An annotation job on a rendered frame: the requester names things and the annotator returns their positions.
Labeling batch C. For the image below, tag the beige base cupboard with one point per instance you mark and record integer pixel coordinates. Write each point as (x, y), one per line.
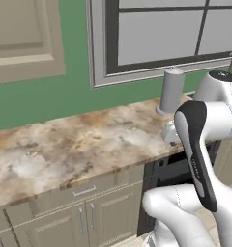
(229, 164)

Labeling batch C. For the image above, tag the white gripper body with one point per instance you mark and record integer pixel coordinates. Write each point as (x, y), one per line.
(170, 133)

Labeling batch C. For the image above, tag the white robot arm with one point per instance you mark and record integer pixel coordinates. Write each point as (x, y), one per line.
(185, 212)

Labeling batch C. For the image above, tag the grey framed window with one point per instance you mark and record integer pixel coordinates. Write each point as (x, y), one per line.
(159, 35)

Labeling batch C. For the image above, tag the grey paper towel holder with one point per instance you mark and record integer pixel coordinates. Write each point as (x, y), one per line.
(172, 90)

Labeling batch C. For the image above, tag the beige drawer front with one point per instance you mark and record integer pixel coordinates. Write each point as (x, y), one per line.
(114, 183)

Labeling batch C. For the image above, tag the beige wall cupboard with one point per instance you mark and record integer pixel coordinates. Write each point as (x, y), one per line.
(21, 35)

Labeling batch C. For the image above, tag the black dishwasher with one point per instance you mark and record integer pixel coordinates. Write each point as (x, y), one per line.
(172, 170)

